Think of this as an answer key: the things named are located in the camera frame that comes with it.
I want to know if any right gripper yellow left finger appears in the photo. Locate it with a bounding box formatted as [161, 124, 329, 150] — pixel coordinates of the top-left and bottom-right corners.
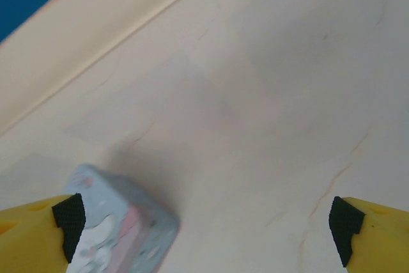
[0, 192, 88, 273]

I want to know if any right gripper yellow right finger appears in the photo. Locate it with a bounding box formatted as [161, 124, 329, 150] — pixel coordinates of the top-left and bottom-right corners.
[328, 195, 409, 273]

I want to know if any light blue plastic bag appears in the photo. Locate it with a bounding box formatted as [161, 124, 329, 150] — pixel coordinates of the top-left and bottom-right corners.
[63, 163, 181, 273]

